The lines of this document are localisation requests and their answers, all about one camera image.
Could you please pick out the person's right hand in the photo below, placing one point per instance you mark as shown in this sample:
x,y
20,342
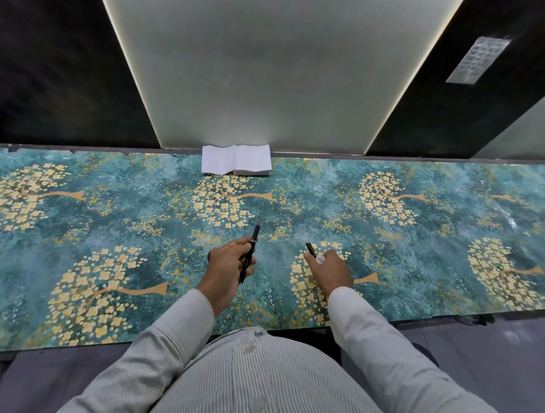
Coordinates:
x,y
334,274

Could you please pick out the open white notebook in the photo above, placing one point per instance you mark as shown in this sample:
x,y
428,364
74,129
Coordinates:
x,y
236,160

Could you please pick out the person's right forearm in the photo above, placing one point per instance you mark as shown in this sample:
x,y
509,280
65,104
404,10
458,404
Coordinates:
x,y
383,349

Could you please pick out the black pen with red tip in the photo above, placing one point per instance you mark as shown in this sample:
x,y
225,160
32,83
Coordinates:
x,y
254,234

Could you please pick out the teal floral tablecloth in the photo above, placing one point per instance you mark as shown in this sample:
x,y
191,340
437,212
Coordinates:
x,y
127,212

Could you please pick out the person's left hand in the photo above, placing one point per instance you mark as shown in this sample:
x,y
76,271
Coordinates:
x,y
223,272

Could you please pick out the striped white shirt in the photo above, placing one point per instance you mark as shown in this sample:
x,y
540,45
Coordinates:
x,y
264,374

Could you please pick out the black pen cap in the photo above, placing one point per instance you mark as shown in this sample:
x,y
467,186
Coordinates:
x,y
311,249

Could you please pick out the person's left forearm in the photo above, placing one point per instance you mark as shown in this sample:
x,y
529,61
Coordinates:
x,y
149,353

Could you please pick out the person's right thumb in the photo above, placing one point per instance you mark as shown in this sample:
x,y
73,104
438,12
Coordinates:
x,y
311,263

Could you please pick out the person's left fingers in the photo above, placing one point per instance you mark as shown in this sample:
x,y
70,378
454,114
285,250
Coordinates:
x,y
239,251

